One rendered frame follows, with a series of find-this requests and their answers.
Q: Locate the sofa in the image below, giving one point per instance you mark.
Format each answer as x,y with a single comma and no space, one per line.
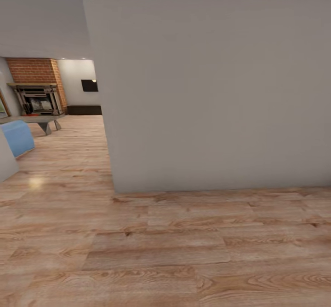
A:
19,137

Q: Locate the wall mounted tv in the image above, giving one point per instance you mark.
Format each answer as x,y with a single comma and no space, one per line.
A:
89,85

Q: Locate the wood fireplace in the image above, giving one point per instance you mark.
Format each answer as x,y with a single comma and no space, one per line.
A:
38,100

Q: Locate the cabinet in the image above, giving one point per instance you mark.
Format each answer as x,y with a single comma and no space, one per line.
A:
84,110

